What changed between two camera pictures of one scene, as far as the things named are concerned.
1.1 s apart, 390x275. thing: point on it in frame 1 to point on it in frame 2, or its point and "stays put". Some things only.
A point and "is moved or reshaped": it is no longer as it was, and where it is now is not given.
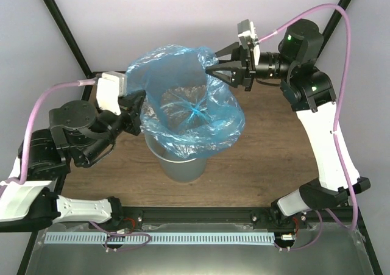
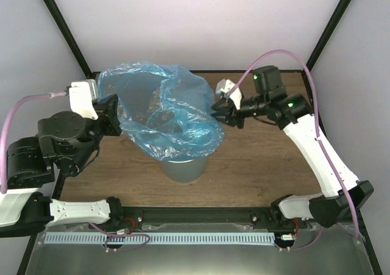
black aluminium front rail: [194, 214] stays put
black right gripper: [243, 64] to [233, 115]
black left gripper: [132, 103] to [109, 105]
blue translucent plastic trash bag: [186, 110] is moved or reshaped
